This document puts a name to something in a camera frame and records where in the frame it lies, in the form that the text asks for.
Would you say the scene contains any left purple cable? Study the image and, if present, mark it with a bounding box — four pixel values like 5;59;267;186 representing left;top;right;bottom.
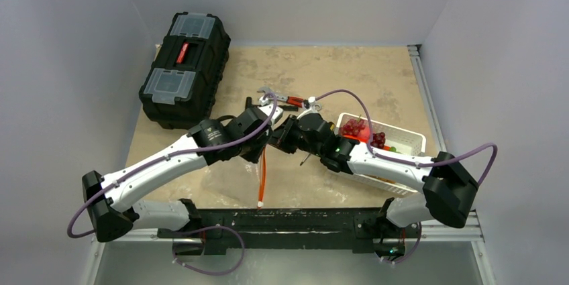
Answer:
66;93;278;239

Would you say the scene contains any red-handled adjustable wrench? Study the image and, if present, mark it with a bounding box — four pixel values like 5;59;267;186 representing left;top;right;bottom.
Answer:
258;87;304;108

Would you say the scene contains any light red grape bunch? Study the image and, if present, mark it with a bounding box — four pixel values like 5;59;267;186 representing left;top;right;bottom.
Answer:
339;118;368;138

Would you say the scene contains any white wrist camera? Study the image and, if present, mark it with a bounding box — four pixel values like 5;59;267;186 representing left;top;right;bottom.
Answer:
258;104;284;127
297;97;322;119

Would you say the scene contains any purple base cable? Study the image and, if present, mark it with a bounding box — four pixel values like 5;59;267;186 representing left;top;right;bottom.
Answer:
172;225;246;276

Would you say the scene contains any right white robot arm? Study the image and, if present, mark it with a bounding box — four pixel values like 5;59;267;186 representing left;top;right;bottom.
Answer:
268;113;479;236

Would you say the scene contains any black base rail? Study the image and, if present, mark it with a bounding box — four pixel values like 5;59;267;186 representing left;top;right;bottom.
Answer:
157;200;419;258

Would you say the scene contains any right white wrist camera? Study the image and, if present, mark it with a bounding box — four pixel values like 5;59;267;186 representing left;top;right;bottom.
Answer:
297;97;322;119

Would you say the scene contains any clear orange-zip bag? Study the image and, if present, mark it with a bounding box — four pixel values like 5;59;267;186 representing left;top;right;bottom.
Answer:
201;151;267;209

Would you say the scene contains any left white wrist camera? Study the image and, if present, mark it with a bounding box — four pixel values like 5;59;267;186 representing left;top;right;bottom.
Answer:
258;104;284;127

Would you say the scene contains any red pink fruit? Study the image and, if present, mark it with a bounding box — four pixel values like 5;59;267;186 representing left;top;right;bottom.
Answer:
357;127;374;142

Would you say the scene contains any black plastic toolbox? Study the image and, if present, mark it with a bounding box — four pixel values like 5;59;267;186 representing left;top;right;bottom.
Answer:
138;12;231;129

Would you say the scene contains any dark red grape bunch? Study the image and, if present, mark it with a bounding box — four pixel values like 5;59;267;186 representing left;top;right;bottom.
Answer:
370;132;386;149

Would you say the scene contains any black T-handle tool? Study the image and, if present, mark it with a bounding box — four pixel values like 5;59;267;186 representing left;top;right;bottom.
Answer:
245;97;299;112

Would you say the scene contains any black yellow-handled screwdriver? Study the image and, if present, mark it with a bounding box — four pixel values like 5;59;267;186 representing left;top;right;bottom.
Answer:
299;153;312;166

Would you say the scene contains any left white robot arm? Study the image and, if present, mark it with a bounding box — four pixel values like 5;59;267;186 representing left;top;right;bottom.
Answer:
81;105;282;243

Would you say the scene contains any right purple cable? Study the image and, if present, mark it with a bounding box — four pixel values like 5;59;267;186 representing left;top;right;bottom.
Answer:
313;89;499;186

